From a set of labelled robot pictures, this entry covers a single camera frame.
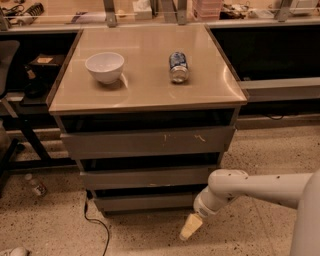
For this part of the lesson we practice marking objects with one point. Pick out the white bowl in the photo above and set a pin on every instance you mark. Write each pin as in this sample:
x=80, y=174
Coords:
x=105, y=67

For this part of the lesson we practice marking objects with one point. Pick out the white shoe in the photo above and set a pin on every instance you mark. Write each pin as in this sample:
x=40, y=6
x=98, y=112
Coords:
x=18, y=251

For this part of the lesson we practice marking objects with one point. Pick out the grey top drawer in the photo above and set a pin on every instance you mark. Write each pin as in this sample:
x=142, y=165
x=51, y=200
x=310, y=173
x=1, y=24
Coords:
x=118, y=144

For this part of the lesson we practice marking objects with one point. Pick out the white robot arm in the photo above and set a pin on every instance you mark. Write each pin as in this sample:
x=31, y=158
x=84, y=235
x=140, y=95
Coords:
x=298, y=191

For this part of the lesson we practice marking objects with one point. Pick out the black box with label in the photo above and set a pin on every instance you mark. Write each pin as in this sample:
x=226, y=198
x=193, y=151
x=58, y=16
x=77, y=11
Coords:
x=47, y=66

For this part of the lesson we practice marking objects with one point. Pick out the grey middle drawer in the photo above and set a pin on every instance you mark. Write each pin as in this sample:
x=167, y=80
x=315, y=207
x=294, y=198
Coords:
x=145, y=178

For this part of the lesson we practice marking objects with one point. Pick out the white tissue box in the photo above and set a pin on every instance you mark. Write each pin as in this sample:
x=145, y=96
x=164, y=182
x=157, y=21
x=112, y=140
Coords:
x=142, y=9

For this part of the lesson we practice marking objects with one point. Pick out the blue soda can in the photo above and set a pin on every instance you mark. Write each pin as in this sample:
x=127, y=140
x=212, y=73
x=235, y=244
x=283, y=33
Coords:
x=178, y=67

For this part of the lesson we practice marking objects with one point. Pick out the grey drawer cabinet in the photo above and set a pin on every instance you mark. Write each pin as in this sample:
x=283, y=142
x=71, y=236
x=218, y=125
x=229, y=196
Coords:
x=145, y=98

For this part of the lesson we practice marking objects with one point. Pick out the pink plastic crate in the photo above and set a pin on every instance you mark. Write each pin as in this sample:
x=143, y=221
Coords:
x=204, y=10

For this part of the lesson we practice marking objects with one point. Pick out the grey metal shelf rail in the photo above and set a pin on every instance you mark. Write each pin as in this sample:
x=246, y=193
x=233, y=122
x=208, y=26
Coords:
x=282, y=89

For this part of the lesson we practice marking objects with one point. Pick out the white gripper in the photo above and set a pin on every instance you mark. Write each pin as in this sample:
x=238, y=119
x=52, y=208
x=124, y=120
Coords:
x=202, y=209

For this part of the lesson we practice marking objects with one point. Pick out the grey bottom drawer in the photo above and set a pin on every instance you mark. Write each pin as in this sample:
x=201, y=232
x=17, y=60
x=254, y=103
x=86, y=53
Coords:
x=145, y=202

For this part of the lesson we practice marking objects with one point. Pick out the black coiled spring tool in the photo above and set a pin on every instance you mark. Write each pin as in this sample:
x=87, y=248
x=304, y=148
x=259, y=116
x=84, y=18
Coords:
x=31, y=14

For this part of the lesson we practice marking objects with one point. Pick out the grey drawer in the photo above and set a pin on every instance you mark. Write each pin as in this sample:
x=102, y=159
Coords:
x=145, y=178
x=145, y=202
x=118, y=144

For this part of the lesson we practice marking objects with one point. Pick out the clear plastic bottle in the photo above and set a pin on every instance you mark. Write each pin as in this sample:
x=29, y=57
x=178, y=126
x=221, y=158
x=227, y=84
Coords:
x=36, y=185

